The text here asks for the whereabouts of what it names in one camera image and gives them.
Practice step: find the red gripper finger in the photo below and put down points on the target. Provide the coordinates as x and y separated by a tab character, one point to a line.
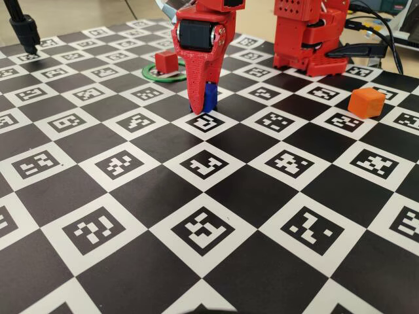
198	81
216	76

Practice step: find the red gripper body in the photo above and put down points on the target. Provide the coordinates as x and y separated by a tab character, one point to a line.
198	35

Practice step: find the blue cube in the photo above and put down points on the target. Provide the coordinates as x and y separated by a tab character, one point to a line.
211	98

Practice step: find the red cube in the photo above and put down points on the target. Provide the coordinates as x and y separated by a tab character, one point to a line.
165	62

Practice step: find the red perforated robot base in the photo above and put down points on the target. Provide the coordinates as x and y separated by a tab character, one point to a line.
327	65

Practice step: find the red robot arm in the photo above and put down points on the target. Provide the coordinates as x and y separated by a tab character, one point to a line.
294	26

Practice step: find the orange cube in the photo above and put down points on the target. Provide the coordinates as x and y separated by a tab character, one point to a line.
365	104

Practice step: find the black white ArUco checkerboard mat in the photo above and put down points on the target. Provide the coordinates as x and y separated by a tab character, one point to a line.
229	196

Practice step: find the black power plug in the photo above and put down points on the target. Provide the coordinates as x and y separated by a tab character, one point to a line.
357	50

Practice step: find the black usb plug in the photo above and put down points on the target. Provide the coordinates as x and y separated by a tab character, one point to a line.
358	25

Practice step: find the black tripod leg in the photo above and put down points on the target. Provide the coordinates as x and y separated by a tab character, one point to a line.
26	31

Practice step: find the green tool case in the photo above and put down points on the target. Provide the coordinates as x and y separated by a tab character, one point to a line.
389	5

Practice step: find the grey laptop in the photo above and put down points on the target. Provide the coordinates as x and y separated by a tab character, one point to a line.
409	26

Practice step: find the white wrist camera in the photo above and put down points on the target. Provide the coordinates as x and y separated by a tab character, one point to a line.
167	10

